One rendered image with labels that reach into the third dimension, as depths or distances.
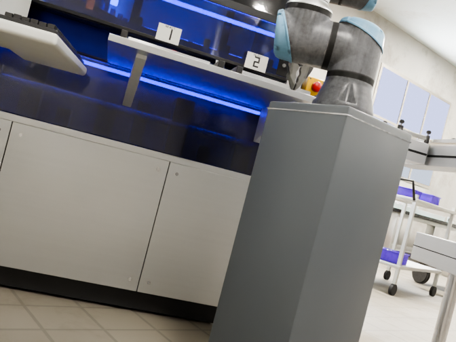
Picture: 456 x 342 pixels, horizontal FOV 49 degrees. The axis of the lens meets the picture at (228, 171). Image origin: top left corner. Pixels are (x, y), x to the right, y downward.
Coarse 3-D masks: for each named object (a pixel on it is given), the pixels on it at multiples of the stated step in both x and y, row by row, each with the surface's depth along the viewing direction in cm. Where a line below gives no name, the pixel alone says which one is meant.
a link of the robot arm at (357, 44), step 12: (336, 24) 119; (348, 24) 118; (360, 24) 117; (372, 24) 117; (336, 36) 117; (348, 36) 117; (360, 36) 117; (372, 36) 116; (384, 36) 119; (336, 48) 117; (348, 48) 117; (360, 48) 117; (372, 48) 117; (324, 60) 119; (336, 60) 119; (348, 60) 117; (360, 60) 116; (372, 60) 117; (360, 72) 117; (372, 72) 118
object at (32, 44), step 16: (0, 32) 117; (16, 32) 116; (32, 32) 116; (48, 32) 117; (16, 48) 137; (32, 48) 130; (48, 48) 123; (64, 48) 126; (48, 64) 155; (64, 64) 145; (80, 64) 149
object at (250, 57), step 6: (252, 54) 188; (258, 54) 189; (246, 60) 188; (252, 60) 188; (258, 60) 189; (264, 60) 189; (246, 66) 188; (252, 66) 188; (264, 66) 189; (264, 72) 190
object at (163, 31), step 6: (162, 24) 180; (162, 30) 180; (168, 30) 180; (174, 30) 181; (180, 30) 181; (156, 36) 179; (162, 36) 180; (168, 36) 180; (174, 36) 181; (168, 42) 181; (174, 42) 181
